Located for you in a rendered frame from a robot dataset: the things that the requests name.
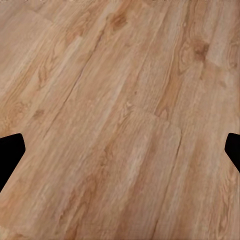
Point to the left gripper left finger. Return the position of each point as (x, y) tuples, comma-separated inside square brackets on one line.
[(12, 149)]

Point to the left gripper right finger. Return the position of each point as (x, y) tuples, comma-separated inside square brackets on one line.
[(232, 149)]

